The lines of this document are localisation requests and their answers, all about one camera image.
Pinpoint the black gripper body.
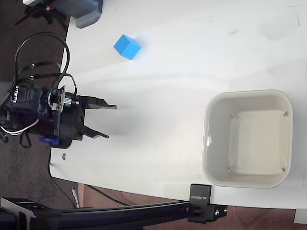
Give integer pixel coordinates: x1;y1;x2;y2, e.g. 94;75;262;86
54;95;88;142

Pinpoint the blue cube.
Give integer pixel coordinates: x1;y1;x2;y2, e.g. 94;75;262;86
113;34;142;61

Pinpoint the black six-joint robot arm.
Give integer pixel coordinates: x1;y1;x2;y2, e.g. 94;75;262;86
0;80;60;144

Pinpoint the white square plastic bin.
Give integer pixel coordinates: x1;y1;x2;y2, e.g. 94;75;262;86
201;89;294;188

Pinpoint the gray device base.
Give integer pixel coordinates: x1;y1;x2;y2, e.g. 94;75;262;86
51;0;104;29

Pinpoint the black device with red light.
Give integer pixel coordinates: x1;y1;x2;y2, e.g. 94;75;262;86
14;0;69;26

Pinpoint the black printed stand clamp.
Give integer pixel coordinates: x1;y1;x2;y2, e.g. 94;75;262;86
187;183;228;224

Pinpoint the blue plastic bracket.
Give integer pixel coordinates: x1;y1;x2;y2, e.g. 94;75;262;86
38;136;60;147

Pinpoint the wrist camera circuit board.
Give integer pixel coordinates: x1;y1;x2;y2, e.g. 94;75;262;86
49;84;81;113

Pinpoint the white wire bundle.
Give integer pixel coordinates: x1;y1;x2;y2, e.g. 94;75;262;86
0;118;39;136

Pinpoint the black looped round cable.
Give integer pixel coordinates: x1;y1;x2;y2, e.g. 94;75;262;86
14;32;78;96

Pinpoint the thin black floor cable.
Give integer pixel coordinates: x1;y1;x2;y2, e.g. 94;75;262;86
49;165;131;208

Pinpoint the black flat ribbon cable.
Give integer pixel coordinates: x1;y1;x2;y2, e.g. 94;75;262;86
17;61;62;82

